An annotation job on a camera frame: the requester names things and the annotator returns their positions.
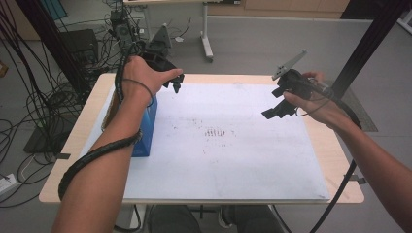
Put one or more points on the blue cardboard box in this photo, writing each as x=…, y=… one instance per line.
x=147, y=129

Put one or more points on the white table mat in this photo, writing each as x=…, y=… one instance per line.
x=226, y=161

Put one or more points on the black metal frame post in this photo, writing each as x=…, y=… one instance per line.
x=369, y=39
x=42, y=29

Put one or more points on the person's left leg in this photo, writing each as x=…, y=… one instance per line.
x=171, y=220

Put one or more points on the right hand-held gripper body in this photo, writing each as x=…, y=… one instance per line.
x=296, y=82

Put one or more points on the white power strip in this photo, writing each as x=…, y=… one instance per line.
x=7, y=184

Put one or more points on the person's left hand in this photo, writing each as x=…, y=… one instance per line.
x=141, y=77

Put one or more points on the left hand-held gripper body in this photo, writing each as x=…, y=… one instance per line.
x=158, y=55

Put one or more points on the black wrist band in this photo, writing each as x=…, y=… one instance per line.
x=142, y=83

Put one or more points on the wooden cabinet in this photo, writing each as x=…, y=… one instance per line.
x=291, y=6

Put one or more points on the black floor mat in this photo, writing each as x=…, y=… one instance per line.
x=45, y=139

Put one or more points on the white desk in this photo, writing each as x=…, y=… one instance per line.
x=206, y=35

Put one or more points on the teal panel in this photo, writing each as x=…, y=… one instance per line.
x=53, y=8

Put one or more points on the grey table bracket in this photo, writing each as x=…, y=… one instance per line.
x=359, y=179
x=63, y=156

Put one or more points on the grey floor mat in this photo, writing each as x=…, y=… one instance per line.
x=366, y=119

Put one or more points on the black computer tower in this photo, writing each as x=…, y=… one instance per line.
x=123, y=30

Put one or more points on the person's right hand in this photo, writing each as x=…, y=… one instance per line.
x=324, y=110

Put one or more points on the person's leg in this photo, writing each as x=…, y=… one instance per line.
x=171, y=220
x=252, y=220

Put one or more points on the person's right leg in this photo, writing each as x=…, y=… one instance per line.
x=252, y=220

